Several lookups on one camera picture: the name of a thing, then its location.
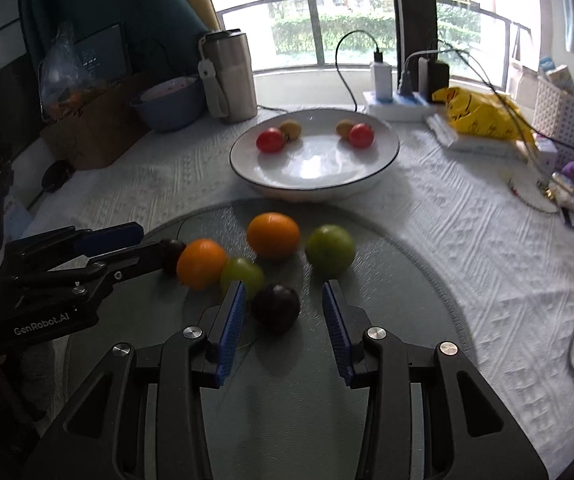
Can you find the black round object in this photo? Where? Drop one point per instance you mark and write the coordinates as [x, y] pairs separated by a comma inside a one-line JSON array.
[[57, 176]]

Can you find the green round fruit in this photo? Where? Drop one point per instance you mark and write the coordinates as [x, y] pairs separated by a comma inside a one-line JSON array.
[[242, 272], [330, 250]]

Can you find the brown kiwi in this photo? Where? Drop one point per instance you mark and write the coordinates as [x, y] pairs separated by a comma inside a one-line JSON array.
[[343, 127], [293, 127]]

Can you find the white plate with dark rim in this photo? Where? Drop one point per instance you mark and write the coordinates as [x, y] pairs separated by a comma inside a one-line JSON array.
[[317, 160]]

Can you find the blue grey plug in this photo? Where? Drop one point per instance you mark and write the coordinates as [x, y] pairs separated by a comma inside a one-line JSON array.
[[407, 82]]

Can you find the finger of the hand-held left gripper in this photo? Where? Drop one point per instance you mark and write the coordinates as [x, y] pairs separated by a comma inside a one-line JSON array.
[[112, 237], [132, 262]]

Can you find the round grey placemat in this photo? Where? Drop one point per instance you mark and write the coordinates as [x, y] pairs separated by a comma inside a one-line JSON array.
[[277, 385]]

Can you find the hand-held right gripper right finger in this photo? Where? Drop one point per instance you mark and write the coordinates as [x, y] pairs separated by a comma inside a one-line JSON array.
[[338, 332]]

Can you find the orange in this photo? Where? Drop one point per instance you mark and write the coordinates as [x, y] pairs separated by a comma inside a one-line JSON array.
[[273, 235], [201, 264]]

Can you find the yellow plastic bag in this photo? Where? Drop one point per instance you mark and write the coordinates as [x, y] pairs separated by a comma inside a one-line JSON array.
[[477, 115]]

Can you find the red tomato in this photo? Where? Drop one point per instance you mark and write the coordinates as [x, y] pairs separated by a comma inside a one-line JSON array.
[[270, 141], [361, 136]]

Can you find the tablet screen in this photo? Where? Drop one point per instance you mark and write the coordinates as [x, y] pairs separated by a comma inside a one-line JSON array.
[[104, 52]]

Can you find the cardboard box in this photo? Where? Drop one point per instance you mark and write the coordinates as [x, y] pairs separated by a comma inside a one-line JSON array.
[[97, 130]]

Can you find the blue bowl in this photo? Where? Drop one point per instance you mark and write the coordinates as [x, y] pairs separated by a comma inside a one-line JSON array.
[[167, 112]]

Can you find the white charger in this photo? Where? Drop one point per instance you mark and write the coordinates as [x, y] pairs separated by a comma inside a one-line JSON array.
[[380, 80]]

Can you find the black window post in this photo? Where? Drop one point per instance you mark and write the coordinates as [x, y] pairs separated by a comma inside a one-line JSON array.
[[412, 10]]

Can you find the dark purple plum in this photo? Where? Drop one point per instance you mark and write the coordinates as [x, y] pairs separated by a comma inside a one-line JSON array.
[[276, 307], [174, 257]]

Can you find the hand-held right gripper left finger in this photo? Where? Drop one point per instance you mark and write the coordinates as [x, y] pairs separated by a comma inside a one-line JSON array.
[[232, 332]]

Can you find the clear plastic bag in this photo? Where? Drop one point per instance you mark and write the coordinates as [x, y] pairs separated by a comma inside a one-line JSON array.
[[62, 80]]

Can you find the teal curtain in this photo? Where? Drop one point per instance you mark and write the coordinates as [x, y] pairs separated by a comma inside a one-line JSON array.
[[117, 0]]

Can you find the white lattice basket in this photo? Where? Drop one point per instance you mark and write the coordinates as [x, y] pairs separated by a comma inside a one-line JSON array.
[[562, 110]]

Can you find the pink bowl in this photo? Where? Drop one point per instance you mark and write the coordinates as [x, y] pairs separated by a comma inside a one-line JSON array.
[[167, 89]]

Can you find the black power adapter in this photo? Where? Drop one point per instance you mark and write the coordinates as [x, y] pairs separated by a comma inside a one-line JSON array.
[[437, 77]]

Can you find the black balcony railing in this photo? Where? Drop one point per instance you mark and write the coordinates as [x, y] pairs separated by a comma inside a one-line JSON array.
[[317, 25]]

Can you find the white power strip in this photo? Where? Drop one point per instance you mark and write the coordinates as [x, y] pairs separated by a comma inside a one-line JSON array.
[[397, 107]]

